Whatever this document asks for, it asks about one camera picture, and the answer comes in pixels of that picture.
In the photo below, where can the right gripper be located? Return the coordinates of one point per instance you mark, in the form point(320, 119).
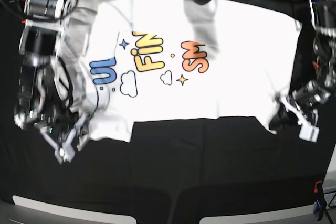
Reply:
point(56, 125)

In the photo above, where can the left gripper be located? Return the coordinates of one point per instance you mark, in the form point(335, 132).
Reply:
point(303, 103)

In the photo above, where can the white printed t-shirt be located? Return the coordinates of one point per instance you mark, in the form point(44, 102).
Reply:
point(155, 60)

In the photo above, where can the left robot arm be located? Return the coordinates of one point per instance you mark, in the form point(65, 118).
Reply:
point(323, 22)

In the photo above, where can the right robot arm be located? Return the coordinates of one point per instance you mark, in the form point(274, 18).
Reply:
point(45, 93)

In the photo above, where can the red blue clamp near right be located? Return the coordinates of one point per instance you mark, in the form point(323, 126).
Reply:
point(319, 200)

